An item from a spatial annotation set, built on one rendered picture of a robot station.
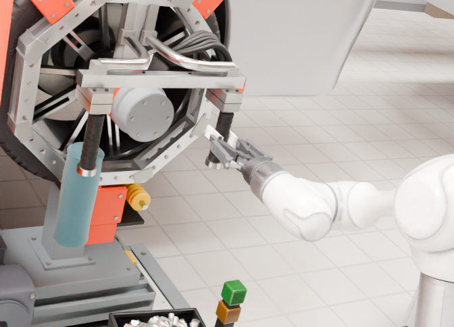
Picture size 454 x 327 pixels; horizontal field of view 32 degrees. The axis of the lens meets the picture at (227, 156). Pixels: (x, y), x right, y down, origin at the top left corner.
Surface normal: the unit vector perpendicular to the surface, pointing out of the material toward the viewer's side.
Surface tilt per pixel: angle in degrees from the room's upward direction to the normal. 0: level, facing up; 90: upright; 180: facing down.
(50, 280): 0
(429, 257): 106
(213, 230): 0
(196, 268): 0
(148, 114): 90
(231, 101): 90
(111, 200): 90
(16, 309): 90
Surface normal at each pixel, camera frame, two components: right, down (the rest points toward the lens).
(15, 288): 0.40, -0.62
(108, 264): 0.24, -0.87
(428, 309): -0.83, 0.04
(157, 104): 0.50, 0.48
